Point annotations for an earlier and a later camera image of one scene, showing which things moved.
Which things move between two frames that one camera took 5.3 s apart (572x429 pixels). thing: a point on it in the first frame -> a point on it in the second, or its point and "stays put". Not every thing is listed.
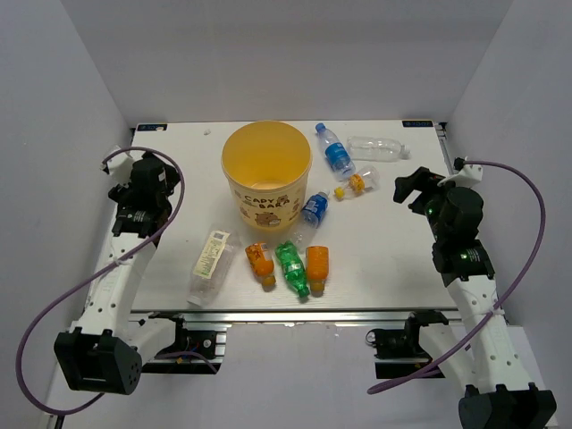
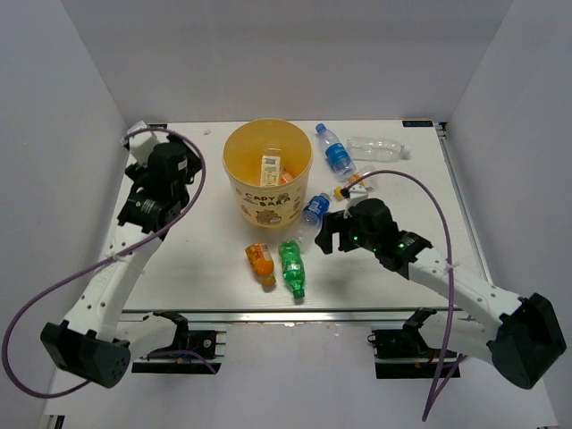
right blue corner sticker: x=407 y=123 stays put
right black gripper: x=417 y=180 -> x=333 y=222
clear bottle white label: x=213 y=267 -> x=271 y=167
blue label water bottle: x=336 y=154 stays put
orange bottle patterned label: x=262 y=264 stays put
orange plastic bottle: x=317 y=267 -> x=285 y=178
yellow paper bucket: x=267 y=164 stays put
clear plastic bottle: x=376 y=148 stays put
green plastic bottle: x=293 y=267 stays put
